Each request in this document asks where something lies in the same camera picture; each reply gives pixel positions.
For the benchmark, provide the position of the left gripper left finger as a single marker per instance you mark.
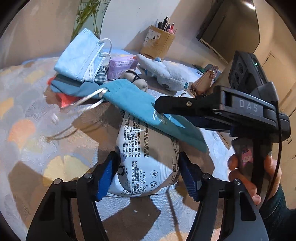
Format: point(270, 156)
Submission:
point(69, 209)

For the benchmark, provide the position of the grey blue plush keychain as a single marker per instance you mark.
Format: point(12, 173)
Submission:
point(170, 75)

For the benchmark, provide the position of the plaid packaged face mask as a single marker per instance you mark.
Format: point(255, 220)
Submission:
point(149, 160)

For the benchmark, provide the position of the teal drawstring pouch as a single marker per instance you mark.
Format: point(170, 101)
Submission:
point(140, 104)

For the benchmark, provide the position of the red soft object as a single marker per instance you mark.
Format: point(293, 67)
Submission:
point(65, 100)

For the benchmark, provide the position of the purple wet wipes pack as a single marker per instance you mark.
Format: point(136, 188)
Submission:
point(118, 65)

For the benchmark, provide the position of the checkered scrunchie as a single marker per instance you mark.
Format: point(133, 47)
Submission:
point(101, 75)

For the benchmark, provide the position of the light blue surgical mask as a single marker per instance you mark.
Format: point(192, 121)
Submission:
point(83, 57)

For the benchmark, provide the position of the blue fabric pouch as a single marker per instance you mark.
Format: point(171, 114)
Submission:
point(63, 84)

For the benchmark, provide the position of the patterned table cloth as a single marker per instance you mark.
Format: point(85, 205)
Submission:
point(35, 152)

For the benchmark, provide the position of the cardboard pen holder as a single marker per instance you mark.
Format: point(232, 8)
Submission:
point(156, 43)

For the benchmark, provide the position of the glass vase with stems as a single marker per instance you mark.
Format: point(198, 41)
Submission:
point(90, 15)

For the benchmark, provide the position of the beige mini bag keychain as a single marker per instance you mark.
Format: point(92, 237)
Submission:
point(200, 86)

